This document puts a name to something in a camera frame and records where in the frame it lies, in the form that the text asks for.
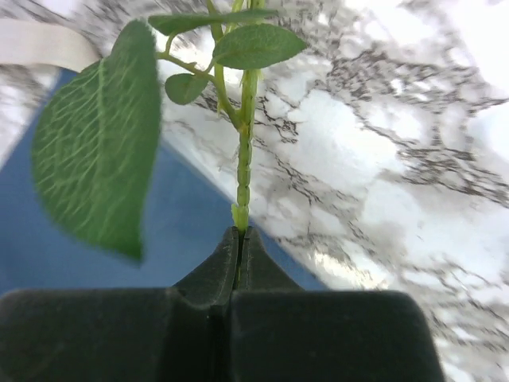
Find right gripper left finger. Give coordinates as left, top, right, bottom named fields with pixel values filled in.
left=1, top=228, right=239, bottom=381

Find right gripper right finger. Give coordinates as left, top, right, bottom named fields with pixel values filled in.
left=228, top=230, right=445, bottom=381

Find blue wrapping paper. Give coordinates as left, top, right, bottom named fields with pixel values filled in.
left=0, top=67, right=331, bottom=292

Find pink flower bouquet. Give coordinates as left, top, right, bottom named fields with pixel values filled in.
left=30, top=0, right=308, bottom=290

